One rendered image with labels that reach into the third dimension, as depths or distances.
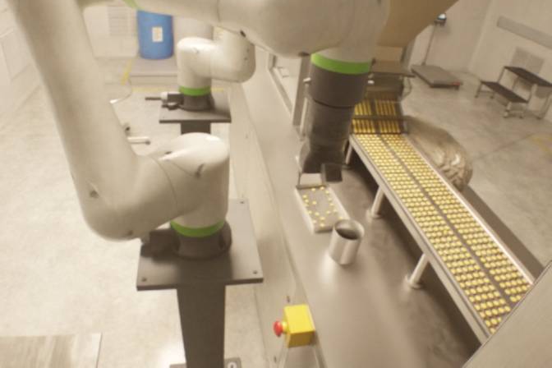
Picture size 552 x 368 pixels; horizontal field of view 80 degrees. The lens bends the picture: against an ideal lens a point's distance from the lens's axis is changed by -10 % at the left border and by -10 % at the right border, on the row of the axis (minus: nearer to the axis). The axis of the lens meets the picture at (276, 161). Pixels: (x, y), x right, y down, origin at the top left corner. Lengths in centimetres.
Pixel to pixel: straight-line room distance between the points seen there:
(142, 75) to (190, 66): 267
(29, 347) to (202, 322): 42
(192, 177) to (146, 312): 127
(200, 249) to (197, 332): 34
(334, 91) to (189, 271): 47
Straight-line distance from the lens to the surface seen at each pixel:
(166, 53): 429
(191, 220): 73
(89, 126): 62
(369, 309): 93
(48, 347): 102
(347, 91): 55
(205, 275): 78
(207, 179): 66
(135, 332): 181
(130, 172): 62
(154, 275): 79
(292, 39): 41
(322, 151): 62
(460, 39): 619
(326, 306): 91
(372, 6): 51
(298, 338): 91
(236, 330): 177
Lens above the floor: 153
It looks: 34 degrees down
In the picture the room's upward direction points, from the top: 7 degrees clockwise
